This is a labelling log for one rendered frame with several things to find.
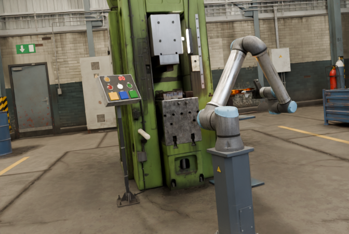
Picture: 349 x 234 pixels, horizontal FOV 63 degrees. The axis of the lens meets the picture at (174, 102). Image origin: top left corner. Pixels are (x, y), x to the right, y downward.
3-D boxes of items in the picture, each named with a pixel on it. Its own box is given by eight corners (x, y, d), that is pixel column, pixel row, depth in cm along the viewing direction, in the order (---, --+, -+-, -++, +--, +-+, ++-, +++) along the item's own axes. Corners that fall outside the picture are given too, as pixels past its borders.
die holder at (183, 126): (202, 140, 293) (198, 96, 290) (165, 145, 283) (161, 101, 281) (185, 133, 347) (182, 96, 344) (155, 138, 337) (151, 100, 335)
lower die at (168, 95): (182, 98, 292) (182, 90, 292) (163, 100, 287) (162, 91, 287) (172, 98, 333) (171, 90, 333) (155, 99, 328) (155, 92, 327)
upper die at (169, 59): (179, 63, 291) (178, 53, 290) (160, 64, 286) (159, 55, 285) (169, 67, 331) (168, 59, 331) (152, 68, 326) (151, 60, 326)
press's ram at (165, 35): (191, 53, 294) (187, 13, 291) (154, 55, 284) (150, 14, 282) (179, 58, 334) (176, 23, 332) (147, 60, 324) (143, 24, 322)
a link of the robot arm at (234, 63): (205, 126, 191) (244, 30, 206) (191, 124, 206) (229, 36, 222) (222, 135, 197) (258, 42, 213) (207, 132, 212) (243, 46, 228)
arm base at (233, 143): (250, 147, 184) (249, 132, 183) (227, 153, 175) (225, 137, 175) (231, 144, 201) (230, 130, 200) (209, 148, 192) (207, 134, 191)
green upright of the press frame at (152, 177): (163, 186, 304) (141, -35, 292) (139, 191, 298) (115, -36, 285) (155, 175, 347) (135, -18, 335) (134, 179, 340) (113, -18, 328)
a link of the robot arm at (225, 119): (226, 136, 177) (224, 108, 176) (210, 133, 192) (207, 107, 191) (245, 132, 184) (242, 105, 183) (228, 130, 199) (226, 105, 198)
